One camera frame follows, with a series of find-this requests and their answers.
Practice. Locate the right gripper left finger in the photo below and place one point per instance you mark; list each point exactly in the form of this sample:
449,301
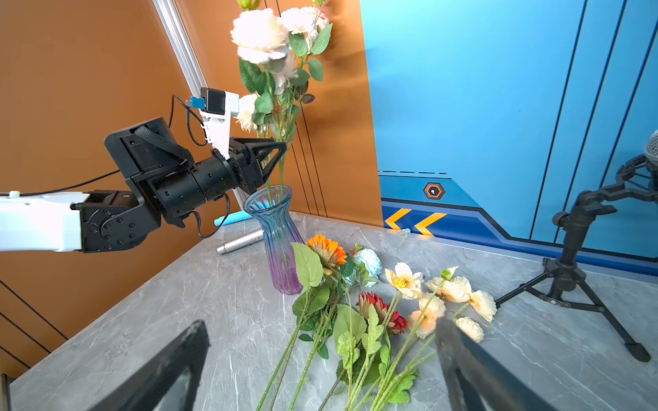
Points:
170,380

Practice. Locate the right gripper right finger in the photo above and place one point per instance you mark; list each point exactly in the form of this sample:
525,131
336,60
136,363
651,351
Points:
477,381

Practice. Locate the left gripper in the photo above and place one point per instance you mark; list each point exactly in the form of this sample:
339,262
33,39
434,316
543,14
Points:
255,159

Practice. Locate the pink rose stem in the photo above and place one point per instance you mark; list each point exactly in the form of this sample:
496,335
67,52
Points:
246,123
261,40
309,34

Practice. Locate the orange flower stem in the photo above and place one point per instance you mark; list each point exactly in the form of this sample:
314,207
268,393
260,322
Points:
318,264

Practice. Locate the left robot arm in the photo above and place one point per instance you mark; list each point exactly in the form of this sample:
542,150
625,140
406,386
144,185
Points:
164,182

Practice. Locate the purple glass vase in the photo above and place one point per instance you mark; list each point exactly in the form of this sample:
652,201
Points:
270,207

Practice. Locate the peach poppy flower stem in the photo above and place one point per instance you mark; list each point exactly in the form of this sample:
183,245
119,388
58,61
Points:
444,297

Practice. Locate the red flower stem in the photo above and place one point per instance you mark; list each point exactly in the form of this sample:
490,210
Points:
397,325

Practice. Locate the light blue flower stem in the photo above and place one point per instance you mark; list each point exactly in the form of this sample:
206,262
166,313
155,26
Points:
356,341

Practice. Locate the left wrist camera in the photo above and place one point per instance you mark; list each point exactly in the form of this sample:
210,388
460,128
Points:
217,108

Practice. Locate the left aluminium corner post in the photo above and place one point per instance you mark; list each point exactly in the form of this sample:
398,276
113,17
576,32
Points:
181,45

